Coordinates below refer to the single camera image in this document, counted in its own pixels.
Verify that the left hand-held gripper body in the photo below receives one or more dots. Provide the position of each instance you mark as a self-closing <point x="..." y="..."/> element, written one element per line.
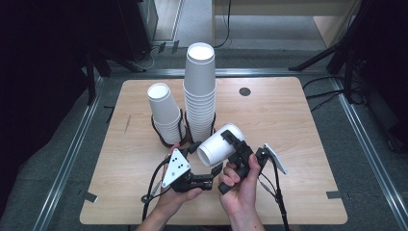
<point x="174" y="166"/>

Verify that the black double cup holder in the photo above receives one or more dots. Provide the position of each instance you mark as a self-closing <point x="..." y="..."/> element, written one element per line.
<point x="153" y="126"/>

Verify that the person's left hand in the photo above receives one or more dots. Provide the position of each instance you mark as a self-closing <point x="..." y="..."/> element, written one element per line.
<point x="173" y="200"/>

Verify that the black tripod stand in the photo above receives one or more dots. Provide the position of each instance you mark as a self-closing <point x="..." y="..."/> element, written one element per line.
<point x="91" y="80"/>
<point x="348" y="73"/>

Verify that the tall stack of paper cups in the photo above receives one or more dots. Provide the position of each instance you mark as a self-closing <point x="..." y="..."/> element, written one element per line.
<point x="199" y="83"/>

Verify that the aluminium frame rail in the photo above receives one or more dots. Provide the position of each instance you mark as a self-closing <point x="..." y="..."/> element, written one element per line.
<point x="69" y="160"/>
<point x="256" y="72"/>
<point x="369" y="150"/>

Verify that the single white paper cup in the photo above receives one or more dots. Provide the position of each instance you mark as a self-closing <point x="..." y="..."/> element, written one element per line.
<point x="215" y="149"/>

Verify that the light wooden furniture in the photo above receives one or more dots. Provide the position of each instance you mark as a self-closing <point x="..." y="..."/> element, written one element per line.
<point x="327" y="29"/>

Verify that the black round table grommet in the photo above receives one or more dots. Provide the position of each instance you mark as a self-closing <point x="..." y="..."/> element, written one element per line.
<point x="244" y="91"/>

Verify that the short stack of paper cups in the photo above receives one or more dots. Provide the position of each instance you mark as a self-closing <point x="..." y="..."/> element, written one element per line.
<point x="163" y="109"/>

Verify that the black floor bracket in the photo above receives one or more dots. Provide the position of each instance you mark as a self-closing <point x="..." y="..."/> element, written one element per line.
<point x="175" y="46"/>
<point x="161" y="47"/>

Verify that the dark cabinet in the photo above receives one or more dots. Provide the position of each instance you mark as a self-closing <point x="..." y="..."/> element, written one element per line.
<point x="134" y="29"/>

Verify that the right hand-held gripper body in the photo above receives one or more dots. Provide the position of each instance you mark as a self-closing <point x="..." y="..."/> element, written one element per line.
<point x="245" y="150"/>

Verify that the grey tape piece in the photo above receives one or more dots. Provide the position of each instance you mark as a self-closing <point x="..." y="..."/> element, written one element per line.
<point x="89" y="196"/>
<point x="334" y="194"/>

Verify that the person's right hand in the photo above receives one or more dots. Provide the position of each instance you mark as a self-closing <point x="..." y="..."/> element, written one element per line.
<point x="243" y="195"/>

